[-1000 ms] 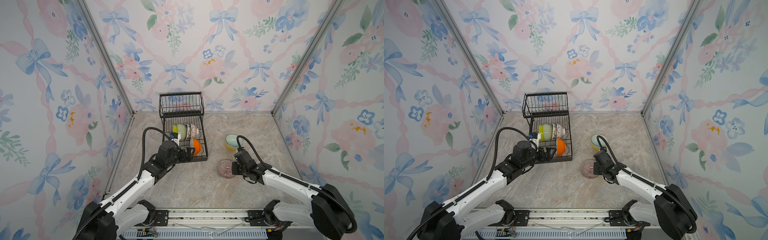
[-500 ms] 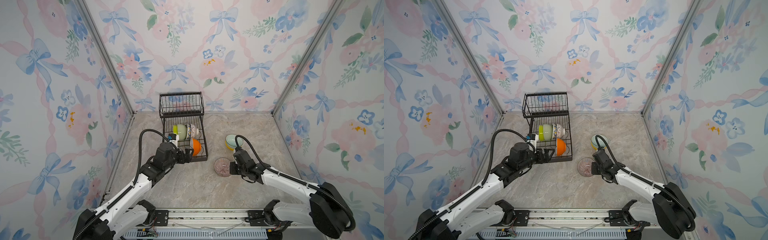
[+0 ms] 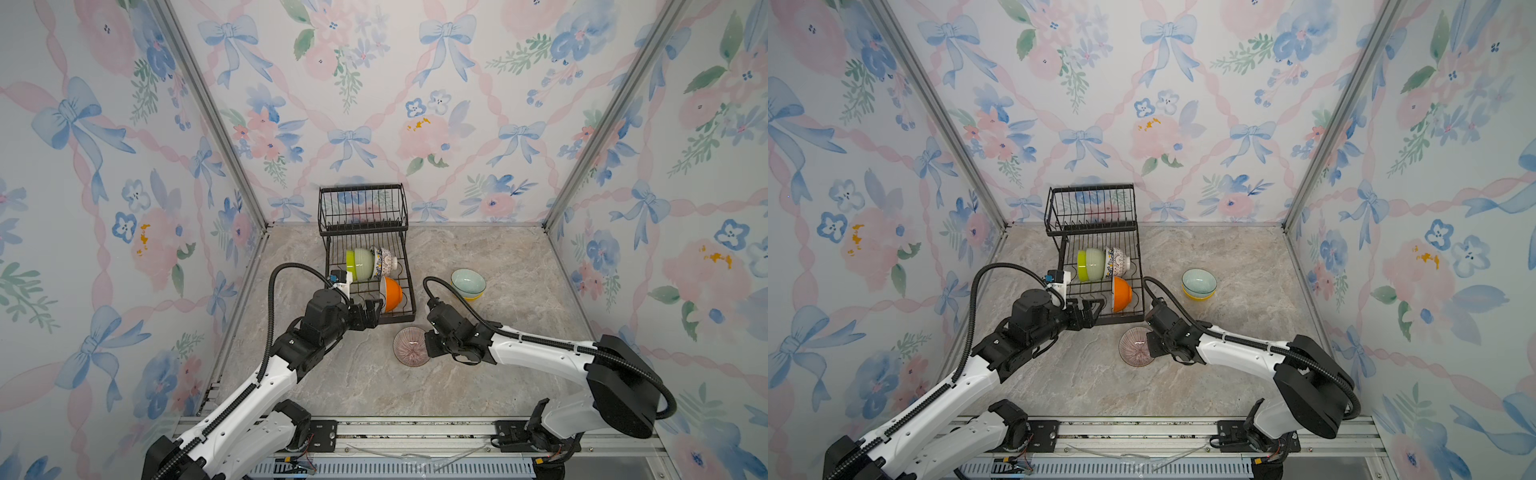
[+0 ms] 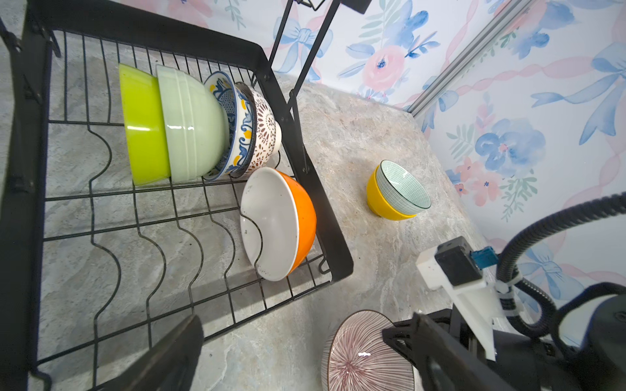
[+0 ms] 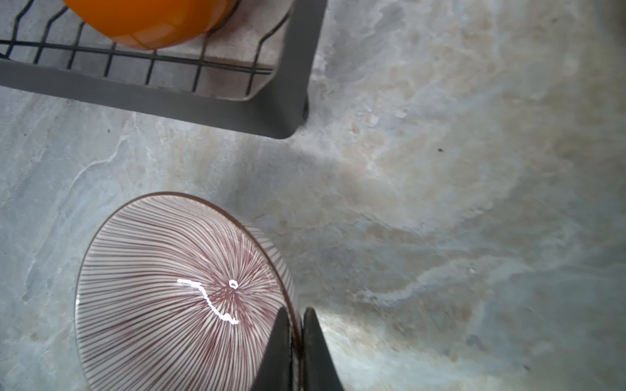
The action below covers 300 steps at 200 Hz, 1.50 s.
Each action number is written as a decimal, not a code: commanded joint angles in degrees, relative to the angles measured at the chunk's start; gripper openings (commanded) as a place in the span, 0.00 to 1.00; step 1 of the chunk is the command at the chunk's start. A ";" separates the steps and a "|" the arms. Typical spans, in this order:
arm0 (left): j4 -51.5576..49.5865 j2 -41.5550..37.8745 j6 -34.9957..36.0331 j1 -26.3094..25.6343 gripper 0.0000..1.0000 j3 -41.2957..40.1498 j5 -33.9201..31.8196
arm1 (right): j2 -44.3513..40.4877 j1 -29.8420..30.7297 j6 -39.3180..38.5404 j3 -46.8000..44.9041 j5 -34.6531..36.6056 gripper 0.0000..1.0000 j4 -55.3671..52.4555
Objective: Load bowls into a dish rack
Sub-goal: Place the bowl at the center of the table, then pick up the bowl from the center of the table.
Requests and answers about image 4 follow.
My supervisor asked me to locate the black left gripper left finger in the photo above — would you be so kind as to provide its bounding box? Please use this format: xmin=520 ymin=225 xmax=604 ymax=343
xmin=104 ymin=315 xmax=204 ymax=390

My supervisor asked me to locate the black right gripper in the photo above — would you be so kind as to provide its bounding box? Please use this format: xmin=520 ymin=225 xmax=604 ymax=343
xmin=381 ymin=309 xmax=453 ymax=369

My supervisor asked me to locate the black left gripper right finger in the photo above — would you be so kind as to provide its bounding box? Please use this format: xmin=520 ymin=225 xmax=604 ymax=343
xmin=412 ymin=314 xmax=512 ymax=390

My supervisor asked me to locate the orange white bowl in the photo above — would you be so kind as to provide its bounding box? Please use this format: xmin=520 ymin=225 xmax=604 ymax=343
xmin=240 ymin=167 xmax=317 ymax=282

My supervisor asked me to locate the lime green bowl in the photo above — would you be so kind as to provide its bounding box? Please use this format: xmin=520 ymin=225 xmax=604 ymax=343
xmin=119 ymin=64 xmax=171 ymax=186

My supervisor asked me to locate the white maroon patterned bowl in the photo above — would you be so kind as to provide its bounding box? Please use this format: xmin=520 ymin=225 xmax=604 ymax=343
xmin=236 ymin=82 xmax=282 ymax=177

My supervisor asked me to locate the blue yellow patterned bowl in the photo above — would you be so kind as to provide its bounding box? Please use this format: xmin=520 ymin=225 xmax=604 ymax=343
xmin=203 ymin=71 xmax=255 ymax=182

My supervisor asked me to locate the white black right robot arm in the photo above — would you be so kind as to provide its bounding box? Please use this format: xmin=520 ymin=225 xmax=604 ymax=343
xmin=381 ymin=282 xmax=625 ymax=390

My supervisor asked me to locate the pink striped bowl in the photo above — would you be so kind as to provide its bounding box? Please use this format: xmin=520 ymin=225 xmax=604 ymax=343
xmin=320 ymin=310 xmax=415 ymax=390

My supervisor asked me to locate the teal striped bowl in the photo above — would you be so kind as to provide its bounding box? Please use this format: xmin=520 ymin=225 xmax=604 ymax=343
xmin=376 ymin=160 xmax=432 ymax=216

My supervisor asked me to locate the black wire dish rack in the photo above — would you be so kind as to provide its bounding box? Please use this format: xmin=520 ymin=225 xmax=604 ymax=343
xmin=1 ymin=1 xmax=354 ymax=390

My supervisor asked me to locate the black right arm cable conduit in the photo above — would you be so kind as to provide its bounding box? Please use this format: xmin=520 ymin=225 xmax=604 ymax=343
xmin=493 ymin=191 xmax=626 ymax=340

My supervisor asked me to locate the aluminium corner post right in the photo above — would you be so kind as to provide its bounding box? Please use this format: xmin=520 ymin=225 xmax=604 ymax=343
xmin=408 ymin=1 xmax=534 ymax=117

